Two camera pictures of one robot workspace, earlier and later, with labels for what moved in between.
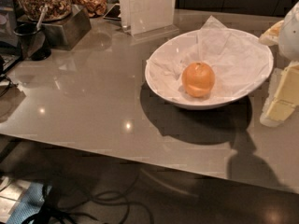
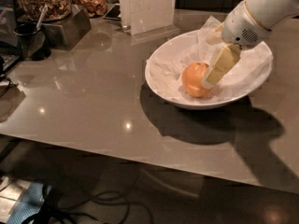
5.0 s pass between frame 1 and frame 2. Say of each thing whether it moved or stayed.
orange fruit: stayed
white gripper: moved
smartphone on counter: stayed
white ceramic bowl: stayed
